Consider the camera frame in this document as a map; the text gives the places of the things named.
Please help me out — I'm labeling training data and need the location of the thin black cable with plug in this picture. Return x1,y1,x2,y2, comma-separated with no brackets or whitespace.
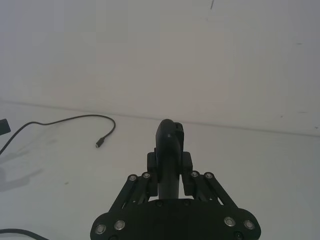
0,114,117,154

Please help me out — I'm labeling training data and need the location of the black corded tool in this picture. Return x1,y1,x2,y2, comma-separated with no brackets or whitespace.
153,118,185,201

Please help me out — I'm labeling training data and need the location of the small black box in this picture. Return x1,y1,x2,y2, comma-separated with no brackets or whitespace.
0,119,12,136

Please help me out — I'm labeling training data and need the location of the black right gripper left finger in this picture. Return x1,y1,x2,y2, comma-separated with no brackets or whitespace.
108,151,161,216

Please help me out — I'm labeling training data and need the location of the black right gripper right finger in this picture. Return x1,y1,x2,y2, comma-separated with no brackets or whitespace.
179,151,240,213

